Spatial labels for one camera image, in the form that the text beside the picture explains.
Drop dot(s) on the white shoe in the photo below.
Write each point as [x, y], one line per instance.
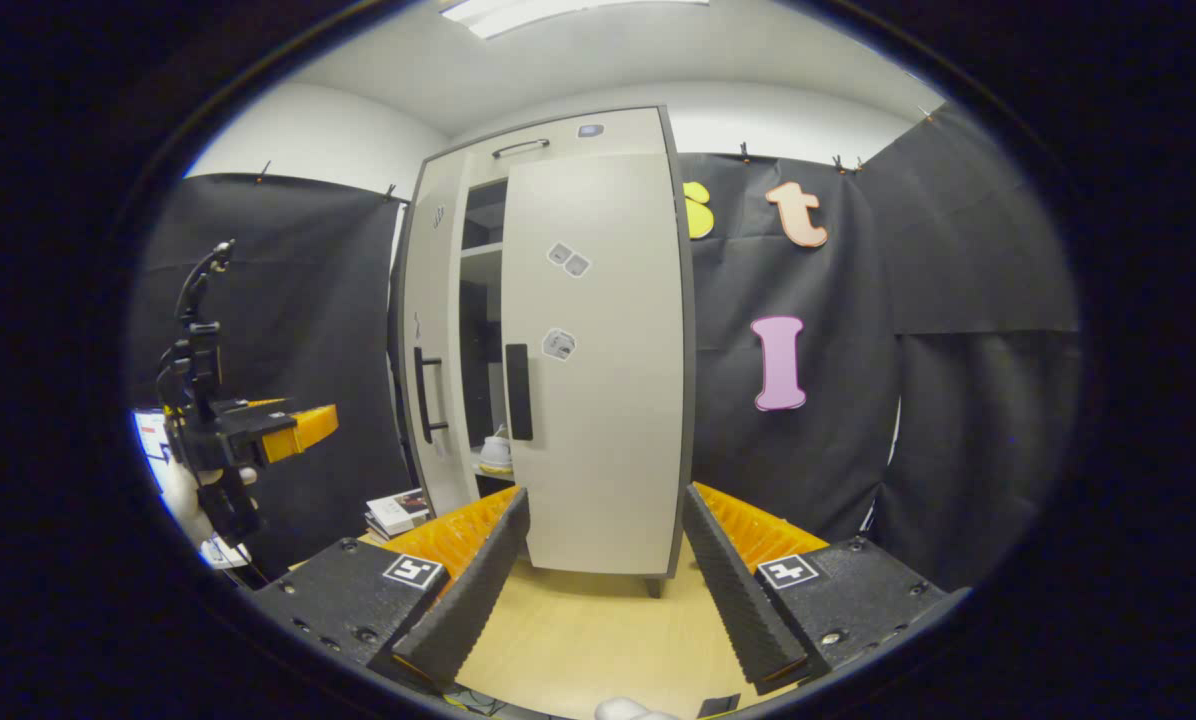
[496, 455]

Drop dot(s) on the grey shoe cabinet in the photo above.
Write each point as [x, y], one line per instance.
[480, 330]

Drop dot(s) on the black backdrop cloth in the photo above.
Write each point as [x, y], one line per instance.
[838, 300]
[988, 250]
[298, 290]

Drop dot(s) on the white book with dark picture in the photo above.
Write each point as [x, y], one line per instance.
[403, 508]

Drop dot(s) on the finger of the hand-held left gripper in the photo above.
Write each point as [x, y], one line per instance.
[303, 432]
[263, 403]

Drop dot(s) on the grey shoe cabinet door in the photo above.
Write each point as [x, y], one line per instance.
[598, 420]
[433, 290]

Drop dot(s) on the grey cabinet drawer front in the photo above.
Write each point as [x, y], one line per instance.
[558, 128]

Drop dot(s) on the large ceiling light panel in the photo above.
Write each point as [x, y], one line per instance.
[558, 12]

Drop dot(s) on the white desk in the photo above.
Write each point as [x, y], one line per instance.
[223, 553]

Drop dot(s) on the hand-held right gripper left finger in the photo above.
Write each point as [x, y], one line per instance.
[478, 580]

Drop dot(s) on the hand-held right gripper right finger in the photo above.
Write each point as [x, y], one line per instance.
[733, 590]

